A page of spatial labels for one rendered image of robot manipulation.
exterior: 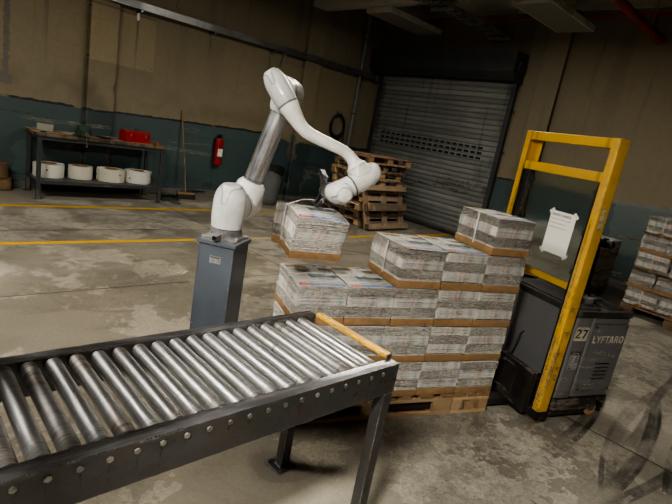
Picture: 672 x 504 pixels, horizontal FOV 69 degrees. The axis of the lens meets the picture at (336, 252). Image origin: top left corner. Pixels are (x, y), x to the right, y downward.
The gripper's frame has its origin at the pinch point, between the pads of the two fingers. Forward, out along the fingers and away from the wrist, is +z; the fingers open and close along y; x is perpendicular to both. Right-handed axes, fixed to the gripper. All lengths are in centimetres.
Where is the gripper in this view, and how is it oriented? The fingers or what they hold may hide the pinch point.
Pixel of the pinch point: (314, 187)
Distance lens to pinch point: 266.2
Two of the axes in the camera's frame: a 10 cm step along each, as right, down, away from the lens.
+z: -3.9, -2.1, 9.0
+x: 9.1, 0.8, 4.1
